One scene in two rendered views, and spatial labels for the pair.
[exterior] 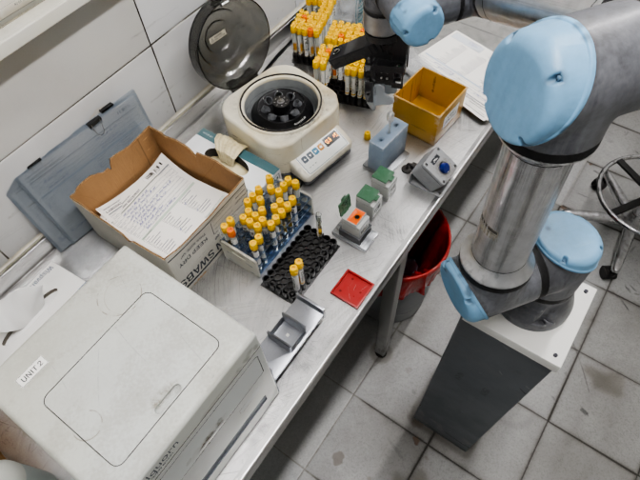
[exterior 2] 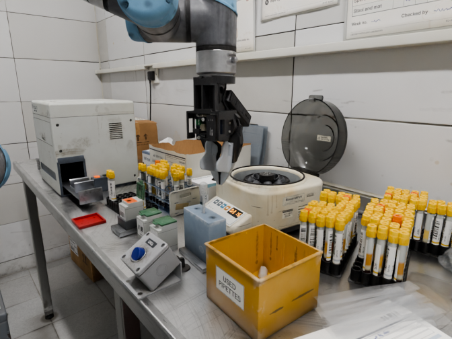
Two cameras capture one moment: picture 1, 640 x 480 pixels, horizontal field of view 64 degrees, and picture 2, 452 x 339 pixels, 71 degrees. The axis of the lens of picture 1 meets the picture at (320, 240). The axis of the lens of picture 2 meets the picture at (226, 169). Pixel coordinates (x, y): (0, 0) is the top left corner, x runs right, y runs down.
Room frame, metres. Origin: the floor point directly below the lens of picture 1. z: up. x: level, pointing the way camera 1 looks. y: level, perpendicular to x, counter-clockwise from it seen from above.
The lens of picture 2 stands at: (1.00, -0.76, 1.22)
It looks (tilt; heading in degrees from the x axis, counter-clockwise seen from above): 14 degrees down; 101
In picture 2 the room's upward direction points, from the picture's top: straight up
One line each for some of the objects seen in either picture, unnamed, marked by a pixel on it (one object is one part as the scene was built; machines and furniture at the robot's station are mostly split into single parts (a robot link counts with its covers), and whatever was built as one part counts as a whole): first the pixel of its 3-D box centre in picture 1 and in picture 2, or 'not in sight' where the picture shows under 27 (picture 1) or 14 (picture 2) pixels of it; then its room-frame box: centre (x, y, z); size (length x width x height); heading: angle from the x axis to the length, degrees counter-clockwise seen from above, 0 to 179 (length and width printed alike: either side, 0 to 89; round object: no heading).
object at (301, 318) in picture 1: (280, 343); (80, 185); (0.37, 0.09, 0.92); 0.21 x 0.07 x 0.05; 141
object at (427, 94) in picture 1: (428, 106); (261, 274); (0.96, -0.30, 0.93); 0.13 x 0.13 x 0.10; 47
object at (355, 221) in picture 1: (354, 224); (131, 212); (0.63, -0.08, 0.92); 0.05 x 0.04 x 0.06; 51
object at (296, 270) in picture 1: (299, 252); (130, 191); (0.56, 0.05, 0.93); 0.17 x 0.09 x 0.11; 142
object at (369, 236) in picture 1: (354, 230); (132, 222); (0.63, -0.08, 0.89); 0.09 x 0.05 x 0.04; 51
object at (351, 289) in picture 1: (352, 289); (88, 220); (0.49, -0.06, 0.88); 0.07 x 0.07 x 0.01; 51
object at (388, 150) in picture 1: (387, 147); (204, 235); (0.84, -0.18, 0.92); 0.10 x 0.07 x 0.10; 136
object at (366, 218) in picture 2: not in sight; (363, 241); (1.15, -0.16, 0.93); 0.02 x 0.02 x 0.11
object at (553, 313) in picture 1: (538, 285); not in sight; (0.43, -0.42, 0.95); 0.15 x 0.15 x 0.10
